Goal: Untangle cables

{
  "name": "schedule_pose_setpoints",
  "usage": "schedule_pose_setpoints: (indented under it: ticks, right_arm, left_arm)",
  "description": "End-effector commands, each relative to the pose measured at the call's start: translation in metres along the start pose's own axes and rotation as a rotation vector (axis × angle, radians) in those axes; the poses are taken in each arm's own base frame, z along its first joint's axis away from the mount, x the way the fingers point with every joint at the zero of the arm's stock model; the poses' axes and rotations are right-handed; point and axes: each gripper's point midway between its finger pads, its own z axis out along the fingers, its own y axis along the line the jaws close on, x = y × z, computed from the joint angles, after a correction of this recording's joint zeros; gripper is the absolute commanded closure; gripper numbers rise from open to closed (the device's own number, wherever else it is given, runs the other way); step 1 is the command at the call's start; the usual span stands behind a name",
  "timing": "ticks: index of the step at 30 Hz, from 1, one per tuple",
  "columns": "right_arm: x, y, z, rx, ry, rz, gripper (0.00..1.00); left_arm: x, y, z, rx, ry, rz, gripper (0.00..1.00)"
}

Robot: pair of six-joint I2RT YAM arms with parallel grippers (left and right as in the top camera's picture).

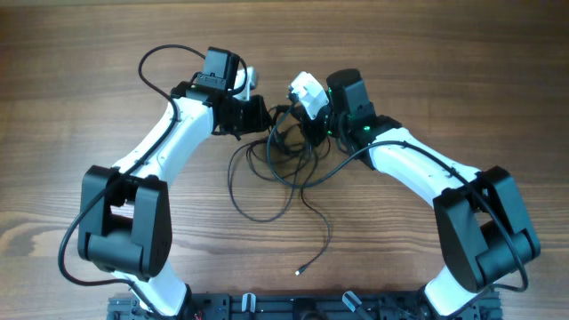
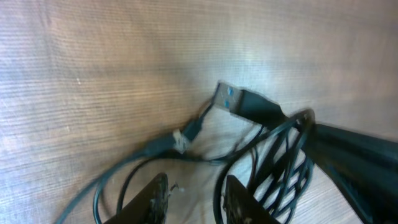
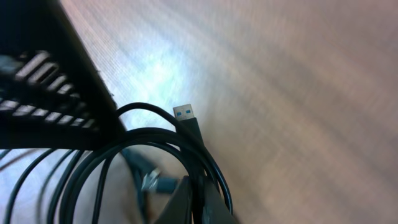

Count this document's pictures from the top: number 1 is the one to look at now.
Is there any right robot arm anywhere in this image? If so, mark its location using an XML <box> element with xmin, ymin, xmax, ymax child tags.
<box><xmin>289</xmin><ymin>68</ymin><xmax>541</xmax><ymax>319</ymax></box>

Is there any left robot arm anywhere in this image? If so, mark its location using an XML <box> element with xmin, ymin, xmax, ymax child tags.
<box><xmin>58</xmin><ymin>47</ymin><xmax>270</xmax><ymax>319</ymax></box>

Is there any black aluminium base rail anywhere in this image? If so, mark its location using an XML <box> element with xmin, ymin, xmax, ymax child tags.
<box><xmin>107</xmin><ymin>292</ymin><xmax>503</xmax><ymax>320</ymax></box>

